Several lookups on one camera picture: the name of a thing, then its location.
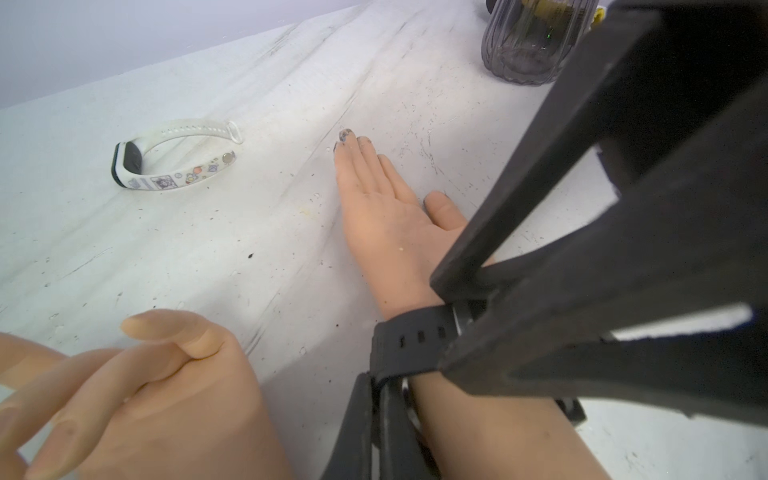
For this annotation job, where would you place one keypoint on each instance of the mannequin hand with painted nails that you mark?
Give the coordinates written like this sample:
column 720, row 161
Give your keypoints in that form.
column 398, row 240

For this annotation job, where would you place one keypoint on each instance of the mannequin hand with bent fingers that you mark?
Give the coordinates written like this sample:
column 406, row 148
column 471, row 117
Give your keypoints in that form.
column 183, row 402

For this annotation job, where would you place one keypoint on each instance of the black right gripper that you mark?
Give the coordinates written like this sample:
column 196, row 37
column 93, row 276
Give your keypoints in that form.
column 696, row 62

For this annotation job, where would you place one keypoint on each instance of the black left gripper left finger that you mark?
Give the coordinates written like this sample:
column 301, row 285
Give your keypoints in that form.
column 351, row 457

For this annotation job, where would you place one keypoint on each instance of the purple ribbed glass vase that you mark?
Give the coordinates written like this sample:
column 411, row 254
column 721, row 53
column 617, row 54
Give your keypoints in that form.
column 527, row 42

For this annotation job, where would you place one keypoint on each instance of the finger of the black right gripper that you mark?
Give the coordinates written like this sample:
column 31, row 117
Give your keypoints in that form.
column 596, row 94
column 662, row 300

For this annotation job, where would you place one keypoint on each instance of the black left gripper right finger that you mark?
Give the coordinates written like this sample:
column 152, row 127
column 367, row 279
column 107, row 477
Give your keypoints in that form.
column 401, row 454

